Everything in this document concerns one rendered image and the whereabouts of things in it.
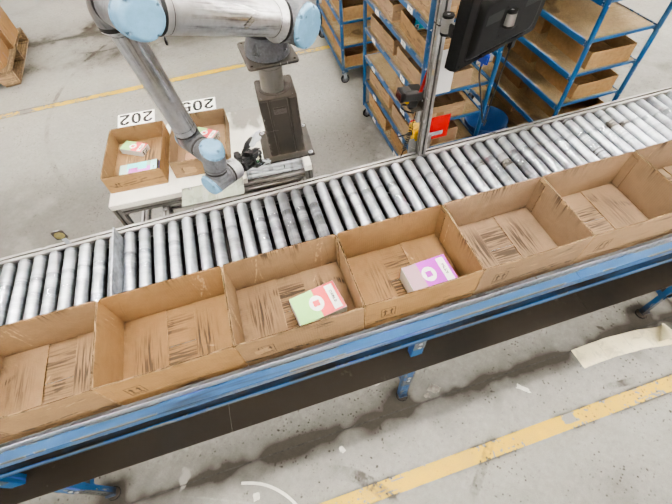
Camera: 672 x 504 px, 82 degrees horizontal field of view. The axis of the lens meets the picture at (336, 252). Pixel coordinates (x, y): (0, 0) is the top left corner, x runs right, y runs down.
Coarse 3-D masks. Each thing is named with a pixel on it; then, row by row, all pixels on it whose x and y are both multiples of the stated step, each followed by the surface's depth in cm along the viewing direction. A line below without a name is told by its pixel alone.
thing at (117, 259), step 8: (112, 240) 164; (120, 240) 171; (112, 248) 162; (120, 248) 169; (112, 256) 159; (120, 256) 167; (112, 264) 157; (120, 264) 165; (112, 272) 155; (120, 272) 162; (112, 280) 153; (120, 280) 160; (112, 288) 151; (120, 288) 158
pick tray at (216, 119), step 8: (200, 112) 208; (208, 112) 209; (216, 112) 209; (224, 112) 206; (200, 120) 211; (208, 120) 212; (216, 120) 213; (224, 120) 202; (208, 128) 213; (216, 128) 213; (224, 128) 213; (224, 136) 209; (176, 144) 204; (224, 144) 205; (176, 152) 201; (184, 152) 203; (168, 160) 186; (176, 160) 198; (184, 160) 185; (192, 160) 186; (176, 168) 188; (184, 168) 189; (192, 168) 190; (200, 168) 191; (176, 176) 192; (184, 176) 193
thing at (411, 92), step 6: (414, 84) 170; (402, 90) 168; (408, 90) 167; (414, 90) 167; (396, 96) 171; (402, 96) 167; (408, 96) 168; (414, 96) 169; (420, 96) 170; (402, 102) 170; (408, 102) 173; (414, 102) 173; (408, 108) 175
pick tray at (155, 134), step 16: (128, 128) 204; (144, 128) 206; (160, 128) 208; (112, 144) 202; (160, 144) 208; (112, 160) 198; (128, 160) 202; (144, 160) 200; (160, 160) 186; (112, 176) 182; (128, 176) 183; (144, 176) 185; (160, 176) 187; (112, 192) 189
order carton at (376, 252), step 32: (384, 224) 134; (416, 224) 139; (448, 224) 134; (352, 256) 143; (384, 256) 143; (416, 256) 141; (448, 256) 141; (384, 288) 135; (448, 288) 121; (384, 320) 126
